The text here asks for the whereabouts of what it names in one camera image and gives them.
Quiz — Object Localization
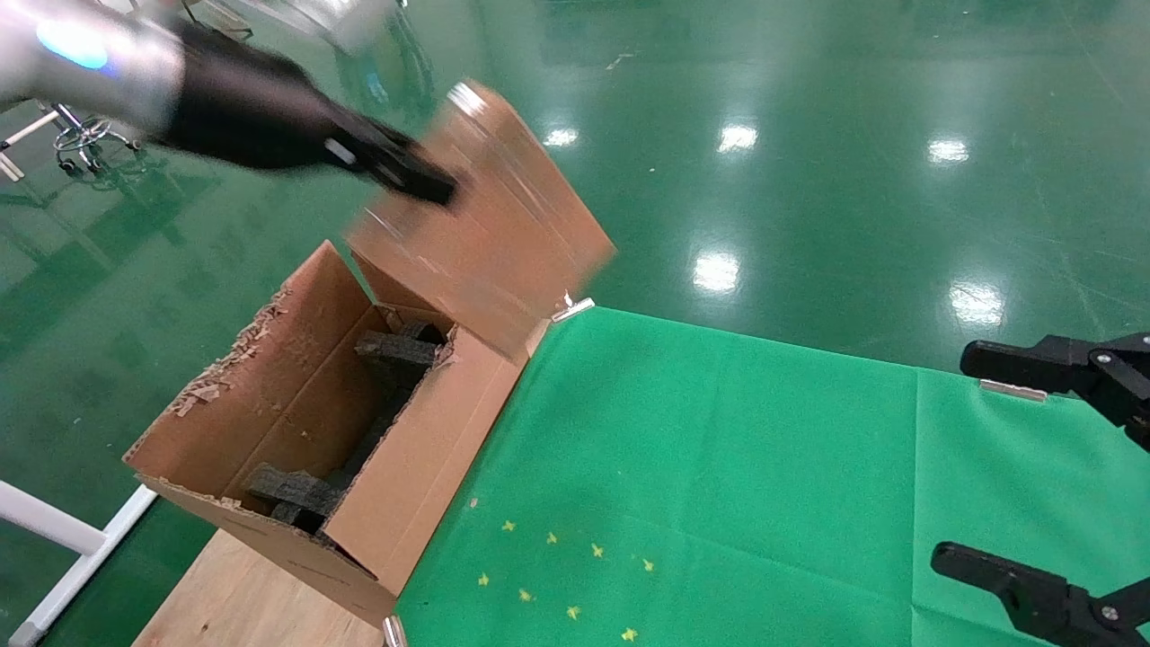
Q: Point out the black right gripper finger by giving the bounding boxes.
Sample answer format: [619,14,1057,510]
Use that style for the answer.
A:
[959,335,1150,455]
[930,544,1150,647]

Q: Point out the white pipe rack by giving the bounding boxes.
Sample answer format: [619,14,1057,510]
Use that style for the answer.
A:
[0,108,57,182]

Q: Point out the white pipe stand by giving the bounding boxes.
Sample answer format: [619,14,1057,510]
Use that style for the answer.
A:
[0,481,159,647]

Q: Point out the large open cardboard carton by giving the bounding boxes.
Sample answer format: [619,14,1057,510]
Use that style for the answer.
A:
[124,238,551,630]

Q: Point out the small taped cardboard box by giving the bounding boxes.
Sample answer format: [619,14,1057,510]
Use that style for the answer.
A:
[346,79,619,365]

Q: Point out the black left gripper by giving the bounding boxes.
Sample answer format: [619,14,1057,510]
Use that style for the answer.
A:
[157,22,459,207]

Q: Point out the green table cloth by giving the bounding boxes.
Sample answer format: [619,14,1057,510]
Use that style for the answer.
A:
[395,306,1150,647]

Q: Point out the black stool with chrome base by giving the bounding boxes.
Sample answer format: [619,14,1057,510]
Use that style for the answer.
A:
[36,102,143,177]

